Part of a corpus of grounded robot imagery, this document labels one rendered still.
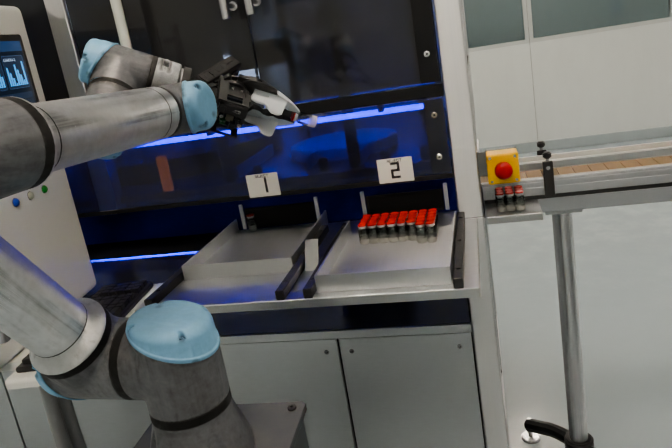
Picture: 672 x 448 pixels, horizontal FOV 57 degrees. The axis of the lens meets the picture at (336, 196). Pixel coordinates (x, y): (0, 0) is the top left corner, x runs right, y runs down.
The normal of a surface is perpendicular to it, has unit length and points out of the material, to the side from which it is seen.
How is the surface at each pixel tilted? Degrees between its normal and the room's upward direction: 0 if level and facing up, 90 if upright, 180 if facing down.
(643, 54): 90
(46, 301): 94
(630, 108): 90
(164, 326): 7
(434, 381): 90
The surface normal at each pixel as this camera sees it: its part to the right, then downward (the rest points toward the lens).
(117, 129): 0.96, 0.05
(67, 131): 0.94, -0.15
